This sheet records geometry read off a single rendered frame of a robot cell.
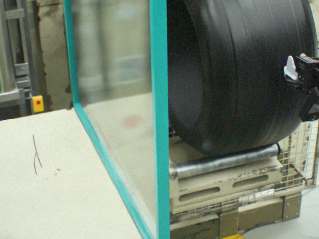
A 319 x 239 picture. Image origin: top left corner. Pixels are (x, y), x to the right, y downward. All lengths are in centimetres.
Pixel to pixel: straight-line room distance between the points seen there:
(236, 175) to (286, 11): 52
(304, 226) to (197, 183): 132
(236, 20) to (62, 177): 62
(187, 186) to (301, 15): 58
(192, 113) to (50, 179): 94
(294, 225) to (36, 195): 208
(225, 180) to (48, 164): 75
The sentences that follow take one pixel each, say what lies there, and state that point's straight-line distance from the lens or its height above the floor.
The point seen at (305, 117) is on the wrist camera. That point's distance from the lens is 153.
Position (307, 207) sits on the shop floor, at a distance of 321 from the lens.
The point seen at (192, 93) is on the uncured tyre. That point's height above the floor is 97.
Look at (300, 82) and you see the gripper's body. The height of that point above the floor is 127.
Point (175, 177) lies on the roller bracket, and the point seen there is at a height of 93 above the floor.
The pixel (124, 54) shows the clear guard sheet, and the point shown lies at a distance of 93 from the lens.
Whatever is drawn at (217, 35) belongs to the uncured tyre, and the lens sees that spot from 156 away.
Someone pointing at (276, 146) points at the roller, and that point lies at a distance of 192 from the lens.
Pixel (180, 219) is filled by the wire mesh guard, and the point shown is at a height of 32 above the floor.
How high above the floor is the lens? 194
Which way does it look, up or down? 30 degrees down
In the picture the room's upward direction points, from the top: 1 degrees counter-clockwise
